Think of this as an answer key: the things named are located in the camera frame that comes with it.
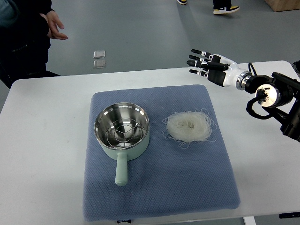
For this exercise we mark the blue quilted mat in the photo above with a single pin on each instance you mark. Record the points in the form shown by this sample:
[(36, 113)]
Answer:
[(166, 179)]

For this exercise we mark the wire steamer rack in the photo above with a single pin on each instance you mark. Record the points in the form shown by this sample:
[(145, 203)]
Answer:
[(124, 132)]

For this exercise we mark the bystander bare hand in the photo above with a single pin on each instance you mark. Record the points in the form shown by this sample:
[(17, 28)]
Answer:
[(54, 26)]

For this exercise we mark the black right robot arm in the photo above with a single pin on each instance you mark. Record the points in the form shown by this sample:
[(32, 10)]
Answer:
[(276, 97)]

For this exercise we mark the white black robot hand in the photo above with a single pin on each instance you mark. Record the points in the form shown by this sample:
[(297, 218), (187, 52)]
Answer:
[(218, 69)]

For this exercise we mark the yellow white sneaker right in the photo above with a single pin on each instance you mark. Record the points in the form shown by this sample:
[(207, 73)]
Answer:
[(225, 10)]

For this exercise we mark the white vermicelli nest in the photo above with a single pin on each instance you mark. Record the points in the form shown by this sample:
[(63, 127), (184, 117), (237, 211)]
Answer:
[(190, 127)]

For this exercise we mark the yellow black sneaker left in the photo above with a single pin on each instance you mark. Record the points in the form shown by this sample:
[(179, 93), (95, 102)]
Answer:
[(182, 2)]

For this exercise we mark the upper floor metal plate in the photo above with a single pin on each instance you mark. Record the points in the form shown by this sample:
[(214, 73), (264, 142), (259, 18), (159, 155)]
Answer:
[(99, 54)]

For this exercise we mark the mint green steel pot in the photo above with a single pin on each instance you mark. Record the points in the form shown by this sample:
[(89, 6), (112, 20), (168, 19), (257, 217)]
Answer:
[(117, 111)]

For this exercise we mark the black table bracket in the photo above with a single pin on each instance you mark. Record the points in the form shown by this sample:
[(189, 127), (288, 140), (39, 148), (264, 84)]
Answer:
[(289, 215)]

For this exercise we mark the wooden box corner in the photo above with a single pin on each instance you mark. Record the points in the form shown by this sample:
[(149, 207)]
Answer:
[(283, 5)]

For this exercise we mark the bystander in dark jacket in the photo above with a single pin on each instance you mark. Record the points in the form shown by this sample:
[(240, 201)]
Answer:
[(24, 43)]

